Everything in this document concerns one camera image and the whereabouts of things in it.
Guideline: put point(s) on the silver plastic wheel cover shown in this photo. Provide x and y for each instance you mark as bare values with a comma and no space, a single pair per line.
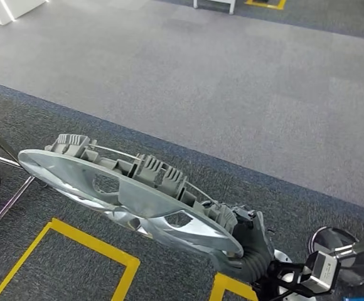
144,203

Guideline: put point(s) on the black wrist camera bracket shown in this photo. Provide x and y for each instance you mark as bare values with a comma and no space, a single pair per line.
275,268

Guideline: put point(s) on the yellow floor tape rectangle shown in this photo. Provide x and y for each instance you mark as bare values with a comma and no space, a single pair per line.
265,6

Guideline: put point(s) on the white table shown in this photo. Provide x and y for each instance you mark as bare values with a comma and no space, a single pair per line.
231,7

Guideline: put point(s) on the chrome stanchion with round base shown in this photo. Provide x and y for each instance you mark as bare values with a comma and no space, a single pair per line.
326,239

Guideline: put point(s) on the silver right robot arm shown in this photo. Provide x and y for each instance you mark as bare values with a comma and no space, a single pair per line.
254,270

